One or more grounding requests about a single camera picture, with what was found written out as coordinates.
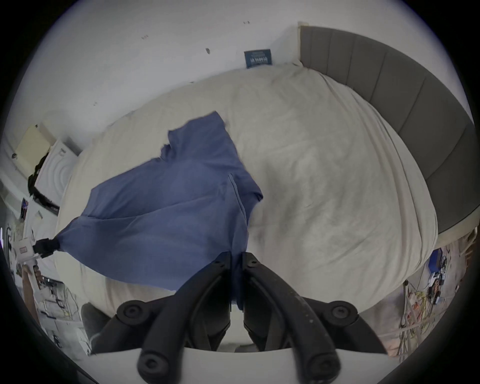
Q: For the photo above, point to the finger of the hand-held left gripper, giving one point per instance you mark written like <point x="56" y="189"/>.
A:
<point x="50" y="246"/>

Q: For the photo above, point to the bed with beige sheet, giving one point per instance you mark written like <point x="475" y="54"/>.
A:
<point x="330" y="180"/>

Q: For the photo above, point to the grey padded headboard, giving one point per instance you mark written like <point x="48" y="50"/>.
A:
<point x="420" y="101"/>

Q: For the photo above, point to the blue wall sign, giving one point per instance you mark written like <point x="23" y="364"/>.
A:
<point x="258" y="58"/>

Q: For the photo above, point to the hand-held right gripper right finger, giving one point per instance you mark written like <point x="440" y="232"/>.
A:
<point x="277" y="300"/>

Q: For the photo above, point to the person's left hand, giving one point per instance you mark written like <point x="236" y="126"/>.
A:
<point x="30" y="273"/>

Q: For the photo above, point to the blue shirt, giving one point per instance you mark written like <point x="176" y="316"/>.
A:
<point x="168" y="210"/>

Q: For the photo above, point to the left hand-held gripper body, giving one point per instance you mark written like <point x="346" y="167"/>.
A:
<point x="25" y="249"/>

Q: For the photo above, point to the white washing machine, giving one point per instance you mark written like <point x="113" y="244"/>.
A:
<point x="56" y="170"/>

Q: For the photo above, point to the person's left forearm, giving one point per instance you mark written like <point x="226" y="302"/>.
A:
<point x="32" y="305"/>

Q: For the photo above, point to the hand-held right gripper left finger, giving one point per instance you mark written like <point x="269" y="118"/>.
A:
<point x="195" y="300"/>

